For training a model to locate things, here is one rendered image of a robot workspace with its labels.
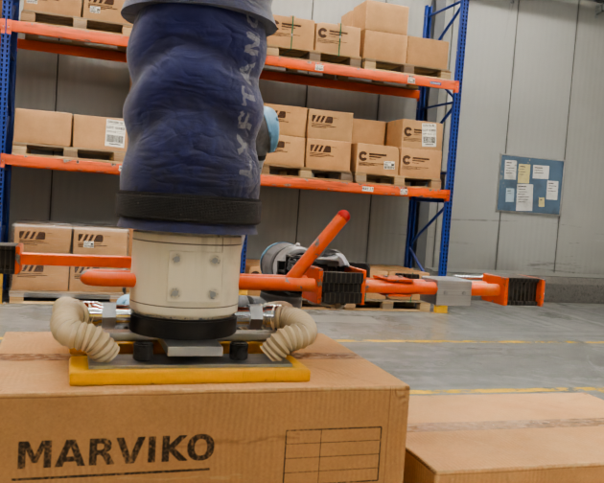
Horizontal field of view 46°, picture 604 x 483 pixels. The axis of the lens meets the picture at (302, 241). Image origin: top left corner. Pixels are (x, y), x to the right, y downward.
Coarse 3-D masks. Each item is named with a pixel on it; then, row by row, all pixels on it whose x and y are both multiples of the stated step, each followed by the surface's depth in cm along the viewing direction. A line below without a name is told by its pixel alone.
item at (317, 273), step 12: (312, 276) 118; (324, 276) 115; (336, 276) 115; (348, 276) 116; (360, 276) 117; (324, 288) 116; (336, 288) 116; (348, 288) 117; (360, 288) 118; (312, 300) 118; (324, 300) 115; (336, 300) 116; (348, 300) 116; (360, 300) 117
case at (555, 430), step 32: (416, 416) 135; (448, 416) 137; (480, 416) 138; (512, 416) 140; (544, 416) 142; (576, 416) 143; (416, 448) 117; (448, 448) 118; (480, 448) 119; (512, 448) 120; (544, 448) 122; (576, 448) 123; (416, 480) 113; (448, 480) 108; (480, 480) 110; (512, 480) 112; (544, 480) 114; (576, 480) 116
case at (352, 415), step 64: (0, 384) 93; (64, 384) 95; (192, 384) 99; (256, 384) 101; (320, 384) 104; (384, 384) 106; (0, 448) 90; (64, 448) 92; (128, 448) 95; (192, 448) 97; (256, 448) 100; (320, 448) 103; (384, 448) 106
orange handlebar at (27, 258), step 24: (48, 264) 130; (72, 264) 131; (96, 264) 132; (120, 264) 134; (240, 288) 113; (264, 288) 114; (288, 288) 115; (312, 288) 116; (384, 288) 120; (408, 288) 122; (432, 288) 123; (480, 288) 126
